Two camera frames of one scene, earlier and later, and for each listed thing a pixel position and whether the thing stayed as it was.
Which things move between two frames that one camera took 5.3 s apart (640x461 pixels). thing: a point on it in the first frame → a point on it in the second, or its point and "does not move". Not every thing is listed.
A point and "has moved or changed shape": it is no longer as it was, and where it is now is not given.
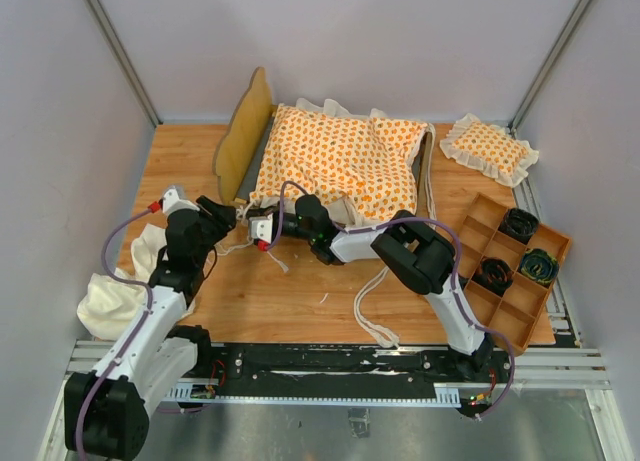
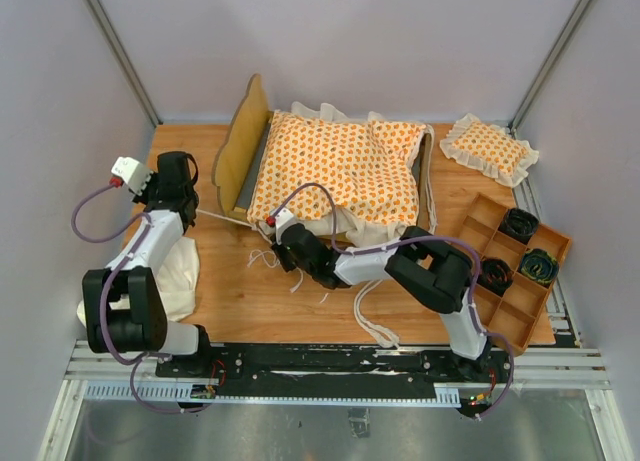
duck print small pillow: [490, 149] does not move
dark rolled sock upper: [518, 224] does not move
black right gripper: [275, 216] → [279, 250]
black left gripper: [221, 216] → [143, 196]
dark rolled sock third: [495, 275] does not move
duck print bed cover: [363, 167] has moved or changed shape
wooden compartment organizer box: [510, 264] does not move
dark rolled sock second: [539, 265] does not move
